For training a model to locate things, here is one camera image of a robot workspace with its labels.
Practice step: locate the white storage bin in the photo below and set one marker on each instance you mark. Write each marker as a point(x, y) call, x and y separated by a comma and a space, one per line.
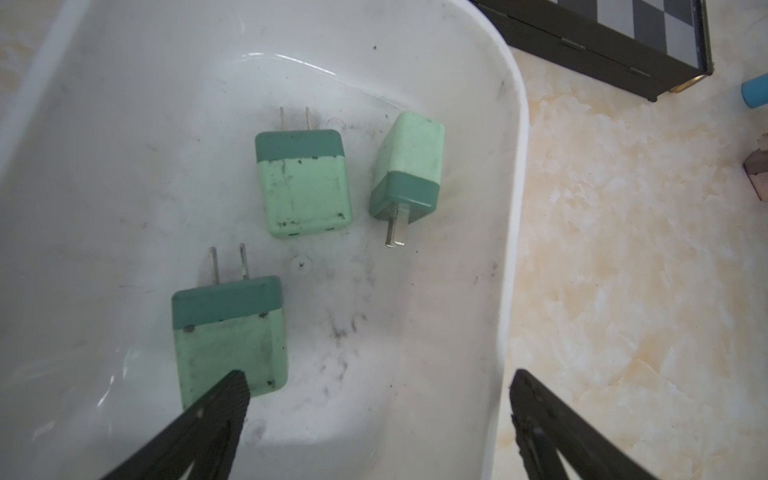
point(128, 152)

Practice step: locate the pink plug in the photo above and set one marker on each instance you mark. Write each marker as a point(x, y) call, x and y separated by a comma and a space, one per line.
point(756, 168)

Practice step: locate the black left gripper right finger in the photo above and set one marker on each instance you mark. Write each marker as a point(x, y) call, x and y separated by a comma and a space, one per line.
point(548, 431)

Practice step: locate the green plug one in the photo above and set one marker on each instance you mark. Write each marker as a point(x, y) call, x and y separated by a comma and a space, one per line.
point(304, 180)

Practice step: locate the light blue cylinder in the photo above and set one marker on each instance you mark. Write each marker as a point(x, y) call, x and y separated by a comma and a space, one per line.
point(755, 91)

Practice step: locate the black chessboard box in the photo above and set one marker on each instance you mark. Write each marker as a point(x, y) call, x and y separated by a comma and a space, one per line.
point(644, 47)

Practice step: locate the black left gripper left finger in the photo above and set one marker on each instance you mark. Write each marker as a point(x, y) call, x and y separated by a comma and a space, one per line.
point(201, 443)

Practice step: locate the green plug three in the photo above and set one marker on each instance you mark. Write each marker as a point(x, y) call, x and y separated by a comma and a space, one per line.
point(222, 327)

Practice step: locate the green plug two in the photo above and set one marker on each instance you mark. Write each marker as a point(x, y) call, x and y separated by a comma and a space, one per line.
point(407, 177)

